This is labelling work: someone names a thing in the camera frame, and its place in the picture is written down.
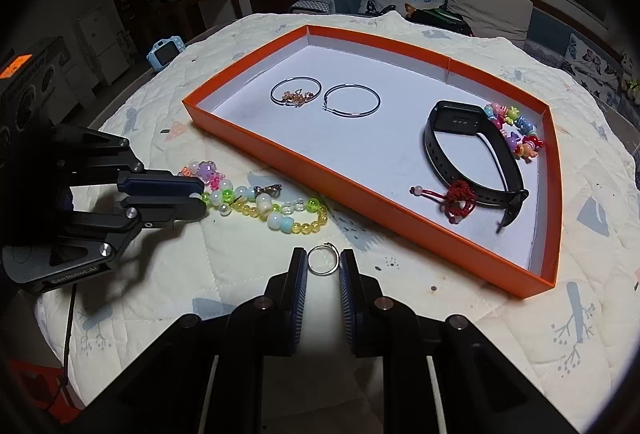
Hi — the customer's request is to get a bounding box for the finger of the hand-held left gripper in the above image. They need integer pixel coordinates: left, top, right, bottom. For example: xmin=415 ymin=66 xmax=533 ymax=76
xmin=54 ymin=124 xmax=207 ymax=197
xmin=64 ymin=196 xmax=209 ymax=261

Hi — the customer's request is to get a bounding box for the white cabinet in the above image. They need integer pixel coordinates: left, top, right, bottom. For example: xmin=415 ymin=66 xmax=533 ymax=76
xmin=76 ymin=6 xmax=129 ymax=90

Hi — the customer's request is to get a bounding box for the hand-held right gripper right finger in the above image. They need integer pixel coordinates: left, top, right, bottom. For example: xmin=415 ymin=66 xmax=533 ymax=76
xmin=338 ymin=248 xmax=566 ymax=434

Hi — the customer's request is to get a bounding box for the silver ring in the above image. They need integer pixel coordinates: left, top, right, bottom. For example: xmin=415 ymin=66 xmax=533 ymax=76
xmin=306 ymin=244 xmax=341 ymax=276

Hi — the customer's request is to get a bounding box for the small butterfly print pillow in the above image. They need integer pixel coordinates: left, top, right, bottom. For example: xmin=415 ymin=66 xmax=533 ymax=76
xmin=567 ymin=34 xmax=624 ymax=95

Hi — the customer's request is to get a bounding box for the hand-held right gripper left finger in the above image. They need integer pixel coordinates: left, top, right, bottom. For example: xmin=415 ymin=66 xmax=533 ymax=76
xmin=75 ymin=247 xmax=308 ymax=434

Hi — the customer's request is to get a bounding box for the pile of stuffed toys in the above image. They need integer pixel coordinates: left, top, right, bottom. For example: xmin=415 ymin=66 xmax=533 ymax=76
xmin=619 ymin=50 xmax=640 ymax=105

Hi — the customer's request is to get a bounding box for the pastel flower bead bracelet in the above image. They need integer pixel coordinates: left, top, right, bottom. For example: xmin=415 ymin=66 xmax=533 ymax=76
xmin=177 ymin=160 xmax=236 ymax=193

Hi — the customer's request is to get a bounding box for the red knotted cord bracelet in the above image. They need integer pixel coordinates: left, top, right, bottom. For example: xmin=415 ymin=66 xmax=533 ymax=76
xmin=411 ymin=180 xmax=479 ymax=225

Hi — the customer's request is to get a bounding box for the black smart band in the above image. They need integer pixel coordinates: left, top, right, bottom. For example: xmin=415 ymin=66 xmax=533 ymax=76
xmin=422 ymin=100 xmax=529 ymax=233

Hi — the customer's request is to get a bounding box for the wooden side table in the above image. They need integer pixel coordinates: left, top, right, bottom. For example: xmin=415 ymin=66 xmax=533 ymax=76
xmin=165 ymin=0 xmax=244 ymax=45

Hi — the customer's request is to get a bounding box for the beige pillow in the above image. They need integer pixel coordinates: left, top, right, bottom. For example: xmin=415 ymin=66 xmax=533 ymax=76
xmin=446 ymin=0 xmax=534 ymax=49

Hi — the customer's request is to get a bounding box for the blue toy camera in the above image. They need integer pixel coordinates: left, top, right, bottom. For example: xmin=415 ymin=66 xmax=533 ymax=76
xmin=146 ymin=37 xmax=185 ymax=72

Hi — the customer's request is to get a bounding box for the black cable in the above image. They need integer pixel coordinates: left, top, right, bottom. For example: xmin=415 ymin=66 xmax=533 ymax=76
xmin=61 ymin=285 xmax=77 ymax=372

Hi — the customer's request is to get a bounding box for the orange shallow box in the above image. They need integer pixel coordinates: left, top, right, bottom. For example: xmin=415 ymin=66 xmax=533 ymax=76
xmin=181 ymin=24 xmax=562 ymax=299

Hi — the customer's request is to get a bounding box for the black bag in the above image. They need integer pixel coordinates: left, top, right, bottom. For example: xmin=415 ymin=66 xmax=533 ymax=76
xmin=409 ymin=8 xmax=474 ymax=37

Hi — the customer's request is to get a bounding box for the red stool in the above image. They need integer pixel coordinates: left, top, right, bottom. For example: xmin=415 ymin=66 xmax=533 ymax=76
xmin=9 ymin=360 xmax=83 ymax=416

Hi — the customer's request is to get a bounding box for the yellow green bead bracelet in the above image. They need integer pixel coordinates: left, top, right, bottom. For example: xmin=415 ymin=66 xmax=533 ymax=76
xmin=200 ymin=186 xmax=329 ymax=236

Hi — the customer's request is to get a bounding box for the colourful candy bead bracelet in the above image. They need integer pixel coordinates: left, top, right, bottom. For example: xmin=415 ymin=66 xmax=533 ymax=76
xmin=484 ymin=102 xmax=544 ymax=161

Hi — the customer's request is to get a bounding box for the silver hoop earring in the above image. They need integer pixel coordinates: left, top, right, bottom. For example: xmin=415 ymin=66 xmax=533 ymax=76
xmin=270 ymin=77 xmax=322 ymax=105
xmin=322 ymin=84 xmax=381 ymax=119

